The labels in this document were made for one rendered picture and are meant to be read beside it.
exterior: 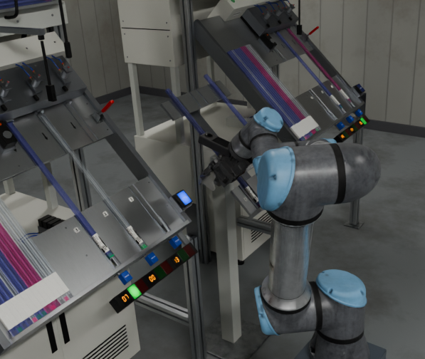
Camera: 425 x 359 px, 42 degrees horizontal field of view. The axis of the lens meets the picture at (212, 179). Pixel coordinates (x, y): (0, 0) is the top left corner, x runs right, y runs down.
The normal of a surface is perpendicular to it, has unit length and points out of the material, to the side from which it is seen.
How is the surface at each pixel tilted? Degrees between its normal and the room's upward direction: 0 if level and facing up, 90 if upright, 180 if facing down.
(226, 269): 90
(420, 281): 0
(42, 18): 90
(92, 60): 90
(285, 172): 52
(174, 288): 0
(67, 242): 44
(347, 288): 7
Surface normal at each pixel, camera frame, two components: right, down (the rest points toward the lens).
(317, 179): 0.06, 0.11
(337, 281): 0.07, -0.92
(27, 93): 0.52, -0.52
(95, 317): 0.81, 0.18
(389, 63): -0.61, 0.35
